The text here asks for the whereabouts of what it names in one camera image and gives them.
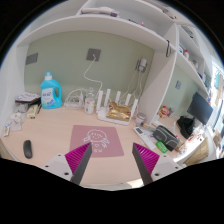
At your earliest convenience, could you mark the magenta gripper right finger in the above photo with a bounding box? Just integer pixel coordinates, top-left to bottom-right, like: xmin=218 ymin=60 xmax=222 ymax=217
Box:
xmin=132 ymin=143 xmax=159 ymax=185

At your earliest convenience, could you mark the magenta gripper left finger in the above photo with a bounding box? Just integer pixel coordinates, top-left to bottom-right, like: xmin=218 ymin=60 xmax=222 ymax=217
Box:
xmin=65 ymin=143 xmax=92 ymax=185

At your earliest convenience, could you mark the pink mouse pad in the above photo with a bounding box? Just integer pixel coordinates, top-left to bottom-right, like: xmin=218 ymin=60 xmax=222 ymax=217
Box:
xmin=70 ymin=125 xmax=124 ymax=158

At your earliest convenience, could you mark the black computer mouse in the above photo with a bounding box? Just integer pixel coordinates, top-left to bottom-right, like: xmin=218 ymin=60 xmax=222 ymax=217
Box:
xmin=23 ymin=140 xmax=33 ymax=159

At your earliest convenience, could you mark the black computer monitor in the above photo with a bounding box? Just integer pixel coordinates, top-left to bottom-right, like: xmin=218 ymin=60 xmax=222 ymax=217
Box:
xmin=187 ymin=92 xmax=213 ymax=125

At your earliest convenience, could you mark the green small box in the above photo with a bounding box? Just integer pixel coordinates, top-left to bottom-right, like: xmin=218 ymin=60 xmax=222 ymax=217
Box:
xmin=156 ymin=141 xmax=168 ymax=153

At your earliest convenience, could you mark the white remote control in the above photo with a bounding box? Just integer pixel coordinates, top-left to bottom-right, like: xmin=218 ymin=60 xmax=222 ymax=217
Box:
xmin=133 ymin=127 xmax=156 ymax=150

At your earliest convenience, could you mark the black pouch bag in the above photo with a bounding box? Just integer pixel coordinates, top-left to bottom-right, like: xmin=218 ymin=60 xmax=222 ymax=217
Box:
xmin=153 ymin=125 xmax=179 ymax=151

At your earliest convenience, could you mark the white small jar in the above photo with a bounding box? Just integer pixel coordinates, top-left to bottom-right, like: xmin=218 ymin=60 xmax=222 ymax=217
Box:
xmin=135 ymin=113 xmax=146 ymax=126

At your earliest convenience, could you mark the gold foil bag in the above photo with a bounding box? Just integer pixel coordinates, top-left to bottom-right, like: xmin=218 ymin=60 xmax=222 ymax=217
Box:
xmin=106 ymin=102 xmax=131 ymax=121

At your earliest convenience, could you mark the white wifi router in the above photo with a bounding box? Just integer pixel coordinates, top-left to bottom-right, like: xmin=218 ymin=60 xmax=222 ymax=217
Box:
xmin=96 ymin=89 xmax=138 ymax=125

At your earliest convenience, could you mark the black bag by monitor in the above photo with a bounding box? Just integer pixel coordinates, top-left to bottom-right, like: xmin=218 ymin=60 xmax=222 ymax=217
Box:
xmin=177 ymin=116 xmax=194 ymax=139

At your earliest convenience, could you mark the white plastic bottle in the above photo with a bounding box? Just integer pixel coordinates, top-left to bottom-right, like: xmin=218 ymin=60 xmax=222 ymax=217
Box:
xmin=84 ymin=94 xmax=95 ymax=114

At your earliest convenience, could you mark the blue detergent bottle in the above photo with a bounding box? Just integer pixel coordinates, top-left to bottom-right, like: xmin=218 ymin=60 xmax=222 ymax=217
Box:
xmin=40 ymin=71 xmax=62 ymax=109

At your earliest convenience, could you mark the stack of papers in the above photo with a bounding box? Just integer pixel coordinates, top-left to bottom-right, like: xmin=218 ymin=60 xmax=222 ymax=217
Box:
xmin=15 ymin=92 xmax=40 ymax=104

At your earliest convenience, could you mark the white cable bundle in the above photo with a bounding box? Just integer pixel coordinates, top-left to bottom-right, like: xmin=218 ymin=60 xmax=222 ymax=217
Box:
xmin=63 ymin=87 xmax=86 ymax=110

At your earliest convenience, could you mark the white wall adapter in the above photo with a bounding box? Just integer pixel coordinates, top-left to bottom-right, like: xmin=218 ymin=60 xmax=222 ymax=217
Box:
xmin=138 ymin=58 xmax=147 ymax=72

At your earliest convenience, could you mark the white charger cable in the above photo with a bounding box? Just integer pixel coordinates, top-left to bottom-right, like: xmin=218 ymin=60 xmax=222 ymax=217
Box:
xmin=82 ymin=55 xmax=104 ymax=92

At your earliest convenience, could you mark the grey wall socket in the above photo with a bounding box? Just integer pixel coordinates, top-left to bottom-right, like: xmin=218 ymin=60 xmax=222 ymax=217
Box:
xmin=86 ymin=48 xmax=101 ymax=61

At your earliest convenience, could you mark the grey wall plate left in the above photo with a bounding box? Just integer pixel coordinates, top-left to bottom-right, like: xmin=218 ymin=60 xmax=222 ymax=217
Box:
xmin=25 ymin=53 xmax=38 ymax=65

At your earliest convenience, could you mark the white wall shelf unit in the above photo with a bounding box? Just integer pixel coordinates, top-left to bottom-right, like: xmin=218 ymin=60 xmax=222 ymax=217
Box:
xmin=19 ymin=0 xmax=211 ymax=121

